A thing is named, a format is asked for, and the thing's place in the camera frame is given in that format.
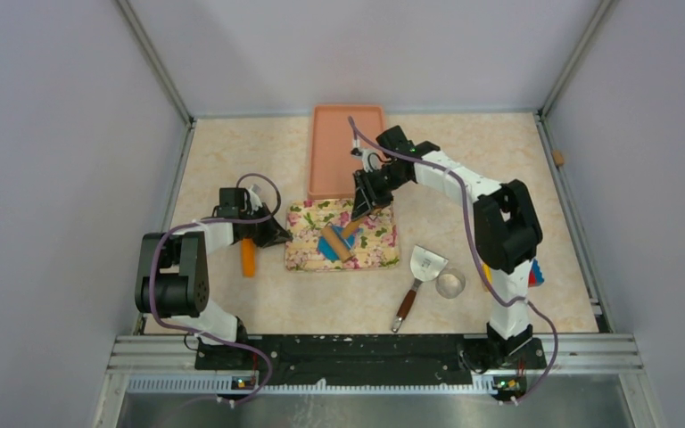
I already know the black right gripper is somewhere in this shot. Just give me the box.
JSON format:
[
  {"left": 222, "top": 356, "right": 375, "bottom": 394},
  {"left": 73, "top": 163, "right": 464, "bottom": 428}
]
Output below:
[{"left": 352, "top": 165, "right": 409, "bottom": 222}]

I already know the blue dough piece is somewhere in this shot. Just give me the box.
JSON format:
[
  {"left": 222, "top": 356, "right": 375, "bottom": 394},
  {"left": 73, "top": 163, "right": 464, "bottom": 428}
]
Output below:
[{"left": 318, "top": 224, "right": 357, "bottom": 263}]

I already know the wooden double-ended roller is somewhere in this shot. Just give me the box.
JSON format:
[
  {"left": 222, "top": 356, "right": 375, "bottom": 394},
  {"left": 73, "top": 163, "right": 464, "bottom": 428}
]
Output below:
[{"left": 319, "top": 218, "right": 364, "bottom": 264}]

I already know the round metal cutter ring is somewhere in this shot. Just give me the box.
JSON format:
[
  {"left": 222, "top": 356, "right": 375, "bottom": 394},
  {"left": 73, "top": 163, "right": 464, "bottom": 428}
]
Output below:
[{"left": 434, "top": 268, "right": 466, "bottom": 300}]

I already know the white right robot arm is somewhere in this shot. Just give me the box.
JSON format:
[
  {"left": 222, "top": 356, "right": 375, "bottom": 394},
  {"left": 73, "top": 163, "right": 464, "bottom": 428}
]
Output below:
[{"left": 351, "top": 126, "right": 543, "bottom": 367}]

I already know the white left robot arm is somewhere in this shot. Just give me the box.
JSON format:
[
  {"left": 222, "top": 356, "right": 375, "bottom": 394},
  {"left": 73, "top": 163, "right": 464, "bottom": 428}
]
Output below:
[{"left": 134, "top": 187, "right": 293, "bottom": 369}]

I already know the pink rectangular tray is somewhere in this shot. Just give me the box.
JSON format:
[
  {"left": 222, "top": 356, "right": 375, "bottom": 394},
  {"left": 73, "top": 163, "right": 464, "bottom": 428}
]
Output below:
[{"left": 307, "top": 104, "right": 386, "bottom": 200}]

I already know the yellow red blue toy block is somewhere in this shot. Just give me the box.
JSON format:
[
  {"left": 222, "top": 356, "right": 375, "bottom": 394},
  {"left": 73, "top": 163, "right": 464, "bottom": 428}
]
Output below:
[{"left": 528, "top": 259, "right": 545, "bottom": 288}]

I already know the small wooden cork piece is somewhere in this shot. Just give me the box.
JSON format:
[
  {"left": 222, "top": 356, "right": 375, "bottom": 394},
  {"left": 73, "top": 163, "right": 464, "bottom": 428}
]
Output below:
[{"left": 550, "top": 149, "right": 565, "bottom": 168}]

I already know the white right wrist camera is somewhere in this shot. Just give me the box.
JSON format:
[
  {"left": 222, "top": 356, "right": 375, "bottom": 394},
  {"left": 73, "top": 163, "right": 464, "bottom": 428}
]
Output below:
[{"left": 351, "top": 138, "right": 383, "bottom": 172}]

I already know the metal scraper wooden handle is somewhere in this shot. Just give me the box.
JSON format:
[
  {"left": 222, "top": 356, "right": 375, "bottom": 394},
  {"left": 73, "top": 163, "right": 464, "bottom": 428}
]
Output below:
[{"left": 391, "top": 245, "right": 449, "bottom": 333}]

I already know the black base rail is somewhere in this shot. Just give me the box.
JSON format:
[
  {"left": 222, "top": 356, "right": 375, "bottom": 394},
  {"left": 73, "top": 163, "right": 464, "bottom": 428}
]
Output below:
[{"left": 194, "top": 334, "right": 547, "bottom": 386}]

